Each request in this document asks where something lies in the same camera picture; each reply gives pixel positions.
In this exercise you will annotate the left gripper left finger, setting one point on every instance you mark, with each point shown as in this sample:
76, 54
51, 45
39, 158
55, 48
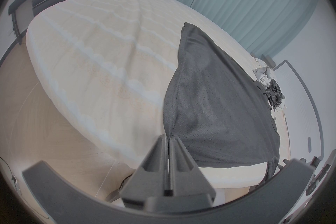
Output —
149, 183

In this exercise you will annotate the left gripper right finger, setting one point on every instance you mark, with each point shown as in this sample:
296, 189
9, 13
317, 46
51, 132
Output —
186, 183

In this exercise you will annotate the black trousers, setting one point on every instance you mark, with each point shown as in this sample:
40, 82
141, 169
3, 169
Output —
215, 99

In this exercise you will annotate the pile of clothes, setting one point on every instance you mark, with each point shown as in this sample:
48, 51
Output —
274, 91

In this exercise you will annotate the bed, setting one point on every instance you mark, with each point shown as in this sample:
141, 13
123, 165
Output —
91, 60

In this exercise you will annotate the grey bedside table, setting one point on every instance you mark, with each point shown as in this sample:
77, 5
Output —
268, 60

